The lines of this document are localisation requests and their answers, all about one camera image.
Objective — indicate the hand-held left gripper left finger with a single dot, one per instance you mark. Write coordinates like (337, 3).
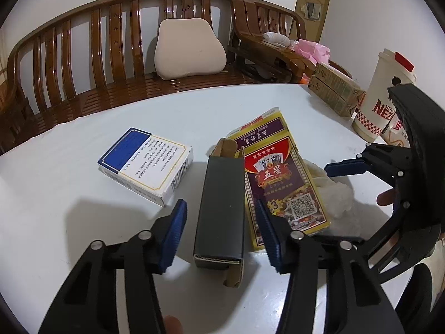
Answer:
(172, 236)

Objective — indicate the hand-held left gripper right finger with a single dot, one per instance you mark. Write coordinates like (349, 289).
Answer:
(273, 240)

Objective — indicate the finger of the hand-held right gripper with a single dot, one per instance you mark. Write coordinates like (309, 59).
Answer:
(344, 168)

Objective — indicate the white tissue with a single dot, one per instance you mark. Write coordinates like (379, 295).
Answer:
(333, 191)

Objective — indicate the black cardboard box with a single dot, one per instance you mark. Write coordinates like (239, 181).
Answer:
(219, 208)

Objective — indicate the person's right hand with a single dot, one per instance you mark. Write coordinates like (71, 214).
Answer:
(385, 197)

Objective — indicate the person's left hand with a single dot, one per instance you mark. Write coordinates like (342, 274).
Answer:
(172, 325)

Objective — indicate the small white squeeze bottle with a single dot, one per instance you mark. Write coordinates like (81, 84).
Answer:
(396, 134)

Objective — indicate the yellow playing card box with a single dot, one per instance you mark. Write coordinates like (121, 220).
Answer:
(278, 167)

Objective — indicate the olive cardboard carton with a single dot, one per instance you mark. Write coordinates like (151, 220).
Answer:
(342, 81)
(333, 99)

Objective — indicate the dark blue white box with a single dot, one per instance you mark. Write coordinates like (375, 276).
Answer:
(146, 163)

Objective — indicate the large white cup red lid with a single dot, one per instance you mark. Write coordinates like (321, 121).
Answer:
(375, 94)

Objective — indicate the pink cloth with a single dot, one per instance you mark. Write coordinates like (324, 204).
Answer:
(313, 50)

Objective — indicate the brown wooden armchair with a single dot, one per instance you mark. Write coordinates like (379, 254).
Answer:
(264, 55)

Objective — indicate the white rolled pillow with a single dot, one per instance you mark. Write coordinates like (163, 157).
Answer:
(276, 37)

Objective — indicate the brown wooden bench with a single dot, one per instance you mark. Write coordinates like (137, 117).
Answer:
(104, 92)

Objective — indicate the hanger with cloth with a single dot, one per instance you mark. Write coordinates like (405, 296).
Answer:
(313, 10)

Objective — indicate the beige cushion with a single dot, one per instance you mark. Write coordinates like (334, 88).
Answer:
(187, 48)

